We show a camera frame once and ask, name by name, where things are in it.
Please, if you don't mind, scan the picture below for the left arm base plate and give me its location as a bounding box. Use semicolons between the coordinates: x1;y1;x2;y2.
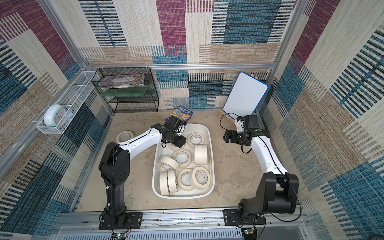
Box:
99;211;143;230

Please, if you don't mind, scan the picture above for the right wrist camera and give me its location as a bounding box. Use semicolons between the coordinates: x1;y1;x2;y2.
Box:
236;117;245;132

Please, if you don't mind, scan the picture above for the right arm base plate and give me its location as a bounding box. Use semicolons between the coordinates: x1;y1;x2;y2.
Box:
223;209;266;228

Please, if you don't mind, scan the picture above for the green book on shelf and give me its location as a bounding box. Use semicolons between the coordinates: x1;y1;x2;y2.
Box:
102;87;149;97

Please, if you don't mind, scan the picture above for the black wire shelf rack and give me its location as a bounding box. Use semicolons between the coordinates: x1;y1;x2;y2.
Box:
92;67;160;114

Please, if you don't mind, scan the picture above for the colourful book on table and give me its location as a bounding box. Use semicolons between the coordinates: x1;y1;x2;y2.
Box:
165;106;194;122

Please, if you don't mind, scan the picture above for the masking tape roll five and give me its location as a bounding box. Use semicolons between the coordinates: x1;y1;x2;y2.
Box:
159;156;180;171

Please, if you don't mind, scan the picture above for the masking tape roll two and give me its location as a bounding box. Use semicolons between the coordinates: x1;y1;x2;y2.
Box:
187;132;206;148

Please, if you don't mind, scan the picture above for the tilted tape roll front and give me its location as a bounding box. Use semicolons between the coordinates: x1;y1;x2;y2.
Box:
190;167;211;190

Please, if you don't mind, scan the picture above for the masking tape roll beneath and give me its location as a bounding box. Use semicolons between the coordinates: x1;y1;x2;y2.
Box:
173;149;193;168

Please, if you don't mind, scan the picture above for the white round alarm clock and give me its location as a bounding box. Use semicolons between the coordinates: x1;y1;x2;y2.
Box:
44;105;74;129

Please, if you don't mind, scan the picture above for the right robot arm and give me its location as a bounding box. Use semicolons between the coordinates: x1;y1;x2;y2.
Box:
223;115;300;225

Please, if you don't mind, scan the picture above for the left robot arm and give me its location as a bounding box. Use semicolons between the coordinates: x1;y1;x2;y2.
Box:
99;116;187;231

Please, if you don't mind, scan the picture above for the white plastic storage box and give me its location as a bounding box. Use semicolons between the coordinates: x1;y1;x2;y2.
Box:
152;124;215;200

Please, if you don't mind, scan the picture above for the colourful book on shelf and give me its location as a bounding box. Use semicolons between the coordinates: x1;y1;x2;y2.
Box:
97;74;145;89

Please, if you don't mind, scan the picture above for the blue-framed whiteboard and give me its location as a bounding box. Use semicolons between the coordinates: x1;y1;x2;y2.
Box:
223;72;270;120

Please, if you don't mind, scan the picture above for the white wire wall basket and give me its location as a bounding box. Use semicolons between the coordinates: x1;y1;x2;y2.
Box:
37;71;95;135

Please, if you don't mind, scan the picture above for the flat tape roll front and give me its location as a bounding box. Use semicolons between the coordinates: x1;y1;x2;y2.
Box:
178;169;195;192

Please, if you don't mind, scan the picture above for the wooden easel stand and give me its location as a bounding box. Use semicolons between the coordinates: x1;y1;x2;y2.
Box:
218;109;237;124

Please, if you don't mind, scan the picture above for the upright tape roll pair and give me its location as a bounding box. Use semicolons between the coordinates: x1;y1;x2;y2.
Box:
194;145;209;165

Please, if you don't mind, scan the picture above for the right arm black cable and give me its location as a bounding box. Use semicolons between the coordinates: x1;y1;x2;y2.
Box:
219;112;241;131

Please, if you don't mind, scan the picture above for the masking tape roll three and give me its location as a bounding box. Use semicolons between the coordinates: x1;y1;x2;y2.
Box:
116;131;135;144

